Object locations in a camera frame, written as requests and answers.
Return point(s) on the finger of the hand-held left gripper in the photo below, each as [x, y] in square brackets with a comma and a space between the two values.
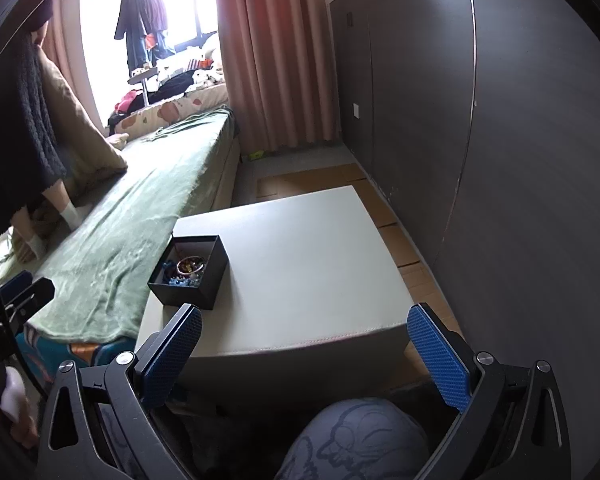
[30, 297]

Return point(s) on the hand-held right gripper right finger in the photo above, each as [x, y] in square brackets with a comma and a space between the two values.
[437, 360]

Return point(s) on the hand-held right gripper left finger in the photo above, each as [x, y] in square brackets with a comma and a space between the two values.
[172, 360]

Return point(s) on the black jewelry box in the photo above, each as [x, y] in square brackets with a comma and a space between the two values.
[207, 280]

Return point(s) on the person's left hand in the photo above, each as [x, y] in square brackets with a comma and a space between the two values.
[25, 430]

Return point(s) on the teal orange printed sheet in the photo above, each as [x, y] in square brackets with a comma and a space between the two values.
[90, 355]

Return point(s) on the grey printed trouser leg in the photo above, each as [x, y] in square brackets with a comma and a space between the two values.
[360, 440]

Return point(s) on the bed with green cover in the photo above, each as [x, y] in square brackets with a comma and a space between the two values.
[130, 220]

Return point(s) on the white low table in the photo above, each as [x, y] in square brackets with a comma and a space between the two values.
[305, 270]

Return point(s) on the beige quilt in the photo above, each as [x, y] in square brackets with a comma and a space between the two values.
[80, 130]

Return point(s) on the beige bed base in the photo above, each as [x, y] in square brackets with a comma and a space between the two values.
[225, 175]

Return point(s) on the small green object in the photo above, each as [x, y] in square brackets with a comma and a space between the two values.
[256, 154]

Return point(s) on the dark grey wardrobe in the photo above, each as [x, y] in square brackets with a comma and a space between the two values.
[480, 135]

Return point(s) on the narrow pink curtain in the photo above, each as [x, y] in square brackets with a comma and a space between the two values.
[67, 60]

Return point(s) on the metal stand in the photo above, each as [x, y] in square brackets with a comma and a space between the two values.
[144, 85]

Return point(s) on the cream printed cushion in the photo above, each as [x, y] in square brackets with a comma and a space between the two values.
[180, 107]

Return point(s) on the pile of clothes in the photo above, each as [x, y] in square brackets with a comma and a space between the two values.
[175, 85]

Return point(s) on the hanging dark clothes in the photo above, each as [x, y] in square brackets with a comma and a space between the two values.
[142, 15]

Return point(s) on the wide pink curtain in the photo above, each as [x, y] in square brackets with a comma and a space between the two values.
[275, 50]

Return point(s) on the white wall switch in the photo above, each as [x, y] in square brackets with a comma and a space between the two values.
[356, 110]

